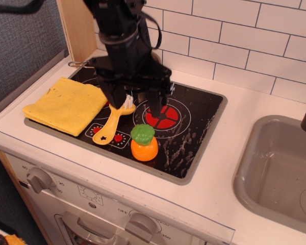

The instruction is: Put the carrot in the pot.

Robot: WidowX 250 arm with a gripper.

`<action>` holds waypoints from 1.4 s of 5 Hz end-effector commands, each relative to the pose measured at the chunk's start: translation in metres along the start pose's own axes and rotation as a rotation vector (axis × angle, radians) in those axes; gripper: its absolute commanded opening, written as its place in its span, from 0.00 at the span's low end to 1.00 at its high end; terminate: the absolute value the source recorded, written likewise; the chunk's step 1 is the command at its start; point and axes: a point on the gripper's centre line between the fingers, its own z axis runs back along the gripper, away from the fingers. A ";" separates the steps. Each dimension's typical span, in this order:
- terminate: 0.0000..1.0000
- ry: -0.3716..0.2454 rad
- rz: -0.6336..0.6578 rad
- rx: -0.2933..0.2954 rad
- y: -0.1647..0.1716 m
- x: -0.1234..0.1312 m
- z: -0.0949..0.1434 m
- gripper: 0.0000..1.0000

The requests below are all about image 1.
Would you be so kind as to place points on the silver metal pot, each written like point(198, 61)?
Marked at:
point(85, 64)

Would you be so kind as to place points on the orange toy carrot green top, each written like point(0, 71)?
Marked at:
point(144, 145)

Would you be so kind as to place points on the wooden side post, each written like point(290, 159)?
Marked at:
point(78, 26)

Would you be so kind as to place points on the yellow folded cloth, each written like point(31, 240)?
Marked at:
point(68, 106)

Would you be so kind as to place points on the yellow dish brush white bristles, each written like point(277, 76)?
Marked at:
point(106, 134)

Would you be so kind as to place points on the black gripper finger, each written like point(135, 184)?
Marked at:
point(157, 99)
point(113, 90)

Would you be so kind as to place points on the grey right oven knob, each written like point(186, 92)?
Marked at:
point(142, 227)

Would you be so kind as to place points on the black toy stove top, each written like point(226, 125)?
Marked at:
point(169, 146)

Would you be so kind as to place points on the orange fuzzy object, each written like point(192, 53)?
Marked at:
point(11, 240)

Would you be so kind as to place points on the white toy oven front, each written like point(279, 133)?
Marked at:
point(71, 213)

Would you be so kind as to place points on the grey left oven knob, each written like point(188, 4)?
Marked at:
point(38, 179)

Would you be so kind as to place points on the grey sink basin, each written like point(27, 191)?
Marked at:
point(271, 177)

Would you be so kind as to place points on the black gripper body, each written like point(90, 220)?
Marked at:
point(131, 62)

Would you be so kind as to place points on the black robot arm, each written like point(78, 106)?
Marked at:
point(31, 42)

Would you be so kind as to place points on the grey oven knob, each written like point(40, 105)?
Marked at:
point(38, 179)
point(142, 227)

